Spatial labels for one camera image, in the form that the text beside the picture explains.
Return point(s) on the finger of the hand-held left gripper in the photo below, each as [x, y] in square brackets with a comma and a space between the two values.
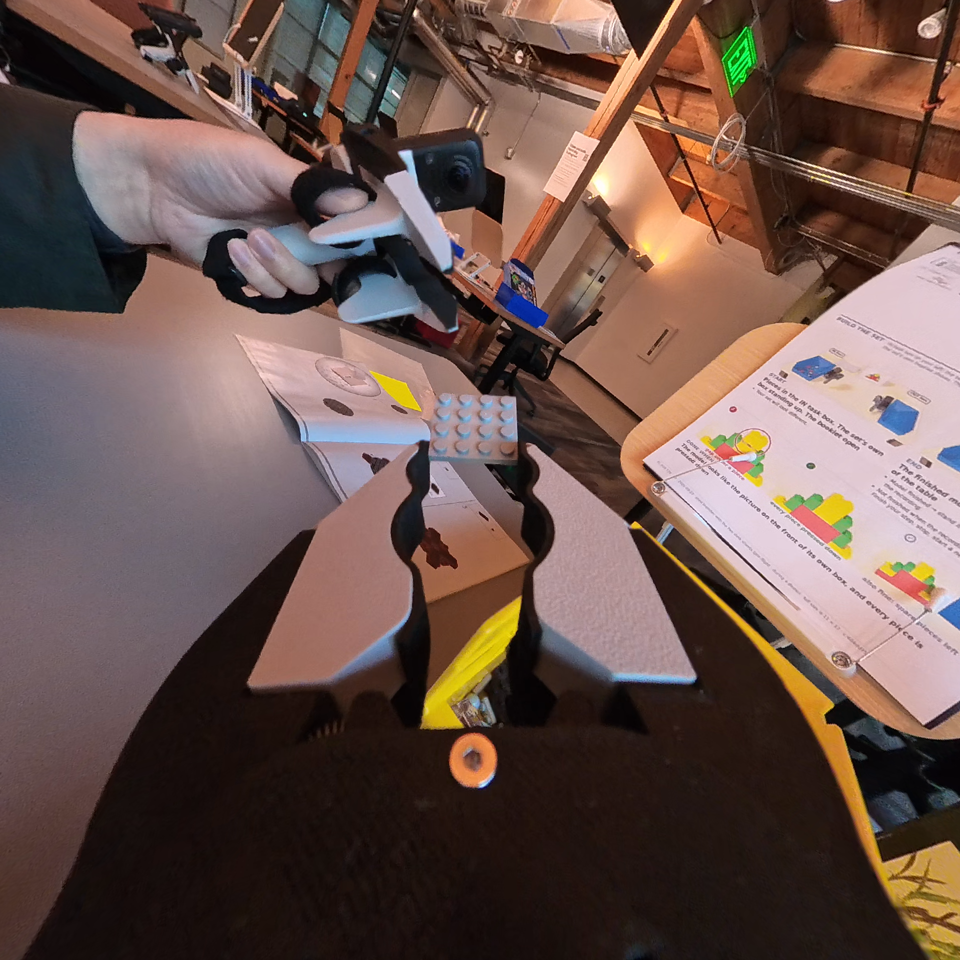
[427, 217]
[424, 289]

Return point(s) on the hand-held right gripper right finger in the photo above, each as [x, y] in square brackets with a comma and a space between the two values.
[607, 600]

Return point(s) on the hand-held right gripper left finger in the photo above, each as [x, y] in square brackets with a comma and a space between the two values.
[337, 600]

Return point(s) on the yellow plastic parts bin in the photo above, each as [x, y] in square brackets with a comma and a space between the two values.
[472, 652]

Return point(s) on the pile of toy bricks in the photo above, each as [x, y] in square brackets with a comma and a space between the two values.
[474, 709]

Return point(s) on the grey desk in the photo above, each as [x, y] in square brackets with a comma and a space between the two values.
[112, 487]

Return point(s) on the person's left hand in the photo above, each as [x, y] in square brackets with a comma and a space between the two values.
[172, 180]

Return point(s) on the long wooden table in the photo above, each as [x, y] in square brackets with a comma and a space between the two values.
[517, 315]

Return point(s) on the large blue storage bin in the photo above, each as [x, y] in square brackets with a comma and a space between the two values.
[523, 298]

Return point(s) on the yellow sticky note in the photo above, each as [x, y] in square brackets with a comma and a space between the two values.
[395, 390]

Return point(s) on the black office chair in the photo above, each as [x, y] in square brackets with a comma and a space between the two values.
[544, 352]

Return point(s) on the instruction booklet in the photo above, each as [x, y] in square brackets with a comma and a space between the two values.
[465, 540]

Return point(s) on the printed instruction sheet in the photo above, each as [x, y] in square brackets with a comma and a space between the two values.
[825, 487]

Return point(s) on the green exit sign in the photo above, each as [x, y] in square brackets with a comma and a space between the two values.
[739, 58]

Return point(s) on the grey background table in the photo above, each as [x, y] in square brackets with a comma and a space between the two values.
[97, 45]

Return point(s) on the black toy set box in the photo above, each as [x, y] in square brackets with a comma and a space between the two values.
[926, 892]

